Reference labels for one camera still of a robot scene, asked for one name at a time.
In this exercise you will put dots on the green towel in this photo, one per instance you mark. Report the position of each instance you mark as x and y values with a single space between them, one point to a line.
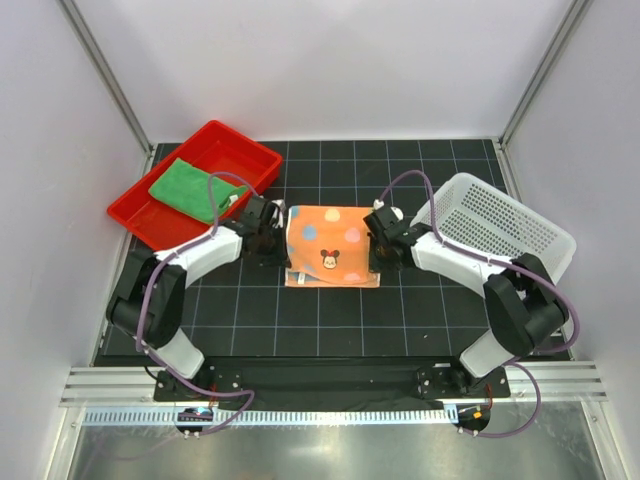
191 191

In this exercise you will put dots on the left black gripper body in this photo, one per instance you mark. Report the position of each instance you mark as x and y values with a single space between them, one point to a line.
271 251

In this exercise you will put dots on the white perforated plastic basket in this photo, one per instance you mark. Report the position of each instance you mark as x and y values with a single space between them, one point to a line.
470 211

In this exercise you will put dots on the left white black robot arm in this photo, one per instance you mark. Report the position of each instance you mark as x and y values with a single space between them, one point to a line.
147 302

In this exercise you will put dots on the slotted cable duct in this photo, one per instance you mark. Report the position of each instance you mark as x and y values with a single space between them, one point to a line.
187 416

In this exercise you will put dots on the red plastic tray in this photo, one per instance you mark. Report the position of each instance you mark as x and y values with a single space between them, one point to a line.
216 149

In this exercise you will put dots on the aluminium frame rail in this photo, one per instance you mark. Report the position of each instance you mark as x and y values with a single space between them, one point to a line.
557 381

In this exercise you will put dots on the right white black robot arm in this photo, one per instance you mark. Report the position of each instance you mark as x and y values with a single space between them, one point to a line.
523 306

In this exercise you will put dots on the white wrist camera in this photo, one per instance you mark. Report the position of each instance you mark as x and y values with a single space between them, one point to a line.
379 204
278 217

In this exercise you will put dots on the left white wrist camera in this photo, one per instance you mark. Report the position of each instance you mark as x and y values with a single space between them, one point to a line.
278 217

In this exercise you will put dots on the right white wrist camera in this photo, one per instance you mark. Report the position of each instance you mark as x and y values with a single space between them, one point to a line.
379 204

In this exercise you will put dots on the orange beige towel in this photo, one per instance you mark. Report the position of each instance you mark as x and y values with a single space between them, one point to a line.
328 247

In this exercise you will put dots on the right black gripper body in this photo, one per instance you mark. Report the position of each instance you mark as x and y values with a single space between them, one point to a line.
379 259

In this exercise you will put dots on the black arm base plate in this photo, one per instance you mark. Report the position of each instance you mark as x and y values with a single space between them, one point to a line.
334 384

